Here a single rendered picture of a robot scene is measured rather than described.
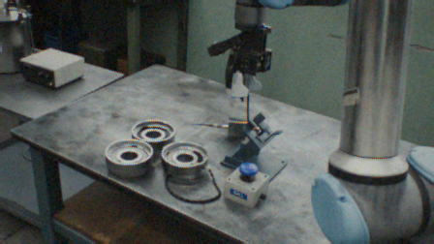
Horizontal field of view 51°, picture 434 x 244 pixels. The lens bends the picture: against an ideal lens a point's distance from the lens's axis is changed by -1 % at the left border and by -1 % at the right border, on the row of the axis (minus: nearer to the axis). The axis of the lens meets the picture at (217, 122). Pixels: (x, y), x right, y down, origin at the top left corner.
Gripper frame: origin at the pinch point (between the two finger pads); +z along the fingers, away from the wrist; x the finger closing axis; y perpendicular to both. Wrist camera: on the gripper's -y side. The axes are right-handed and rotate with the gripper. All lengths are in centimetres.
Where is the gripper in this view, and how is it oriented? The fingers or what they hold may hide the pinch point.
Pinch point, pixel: (235, 98)
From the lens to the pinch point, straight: 120.0
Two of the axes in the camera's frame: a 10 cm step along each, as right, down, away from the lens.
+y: 8.1, 2.9, -5.2
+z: -0.6, 9.1, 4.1
